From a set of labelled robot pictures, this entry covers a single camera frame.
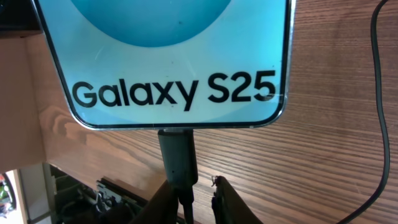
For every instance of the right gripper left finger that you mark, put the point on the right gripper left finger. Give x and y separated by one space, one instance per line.
161 209

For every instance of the teal screen smartphone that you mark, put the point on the teal screen smartphone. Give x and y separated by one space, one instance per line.
171 64

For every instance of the clutter under table edge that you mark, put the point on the clutter under table edge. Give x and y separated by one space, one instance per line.
44 194

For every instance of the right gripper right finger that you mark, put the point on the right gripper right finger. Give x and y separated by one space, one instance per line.
228 207

